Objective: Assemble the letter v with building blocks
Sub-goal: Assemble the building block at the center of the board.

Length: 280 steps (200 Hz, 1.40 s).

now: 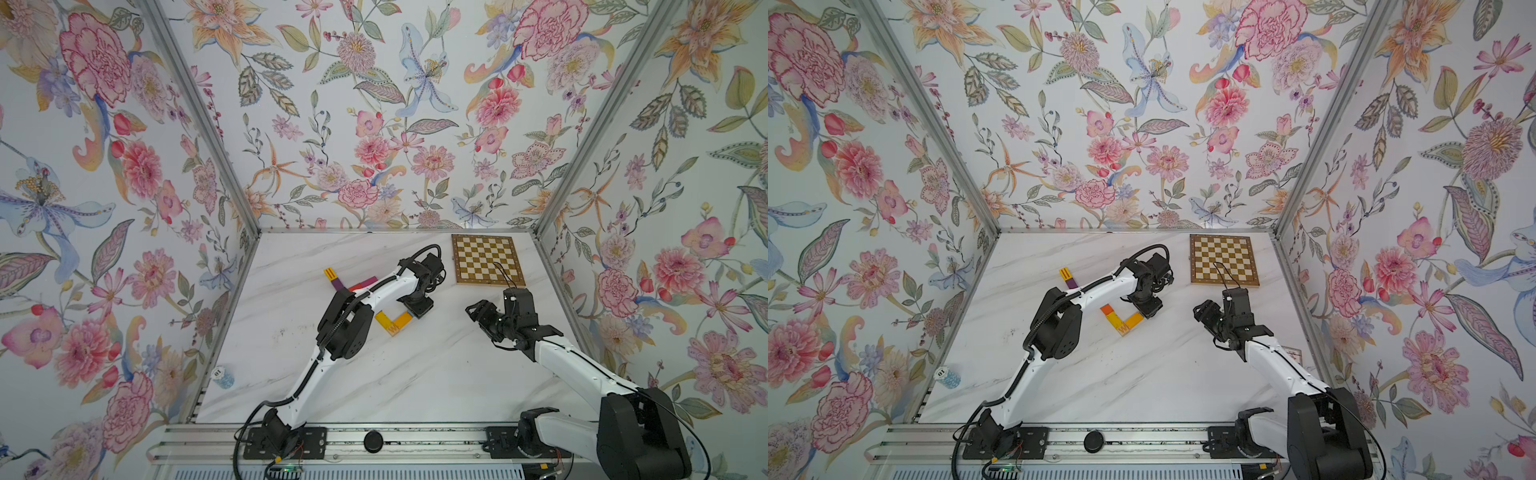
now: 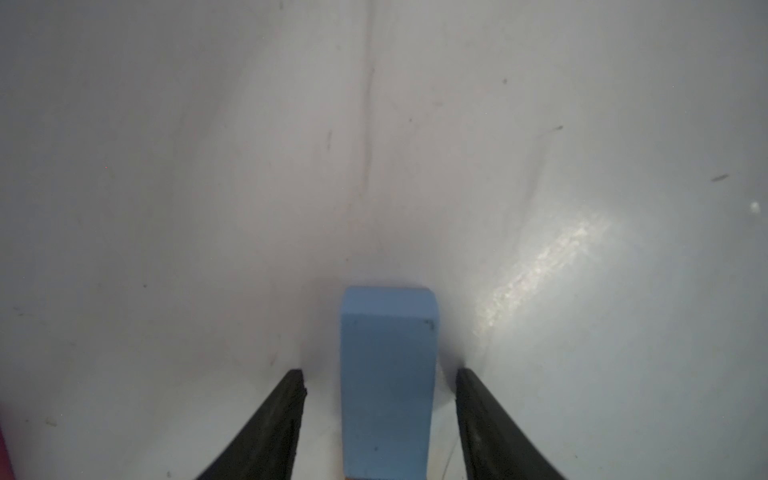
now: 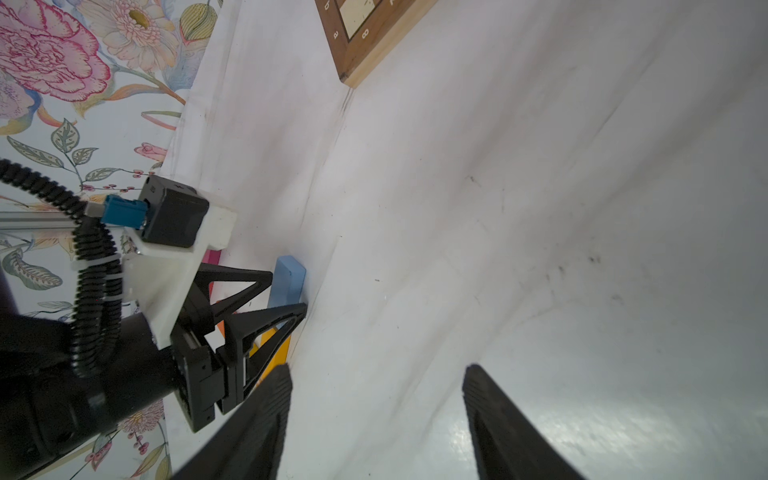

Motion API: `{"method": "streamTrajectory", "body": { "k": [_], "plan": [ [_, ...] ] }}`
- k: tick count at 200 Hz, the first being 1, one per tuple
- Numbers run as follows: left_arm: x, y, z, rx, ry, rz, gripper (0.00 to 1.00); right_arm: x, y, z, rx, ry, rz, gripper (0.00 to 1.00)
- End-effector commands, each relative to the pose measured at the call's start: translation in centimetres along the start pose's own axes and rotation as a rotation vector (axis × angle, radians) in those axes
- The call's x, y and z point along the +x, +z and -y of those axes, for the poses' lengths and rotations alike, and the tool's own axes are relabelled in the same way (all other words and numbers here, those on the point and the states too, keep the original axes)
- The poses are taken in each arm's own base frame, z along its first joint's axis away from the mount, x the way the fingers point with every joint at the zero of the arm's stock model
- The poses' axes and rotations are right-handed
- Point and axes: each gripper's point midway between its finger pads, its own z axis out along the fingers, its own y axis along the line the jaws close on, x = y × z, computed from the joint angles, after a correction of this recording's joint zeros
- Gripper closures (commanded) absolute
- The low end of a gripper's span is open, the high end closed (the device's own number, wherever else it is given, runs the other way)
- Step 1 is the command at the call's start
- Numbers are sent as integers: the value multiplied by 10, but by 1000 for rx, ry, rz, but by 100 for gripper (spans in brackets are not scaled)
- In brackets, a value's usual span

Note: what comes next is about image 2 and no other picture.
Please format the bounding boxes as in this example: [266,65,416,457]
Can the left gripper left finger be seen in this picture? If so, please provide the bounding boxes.
[198,369,307,480]

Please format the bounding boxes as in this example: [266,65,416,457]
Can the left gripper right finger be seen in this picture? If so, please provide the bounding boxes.
[455,368,564,480]

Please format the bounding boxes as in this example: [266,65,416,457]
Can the light blue rectangular block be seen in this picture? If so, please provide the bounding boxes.
[340,286,440,479]

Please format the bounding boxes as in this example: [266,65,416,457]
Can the magenta rectangular block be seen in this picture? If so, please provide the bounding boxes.
[0,431,15,480]

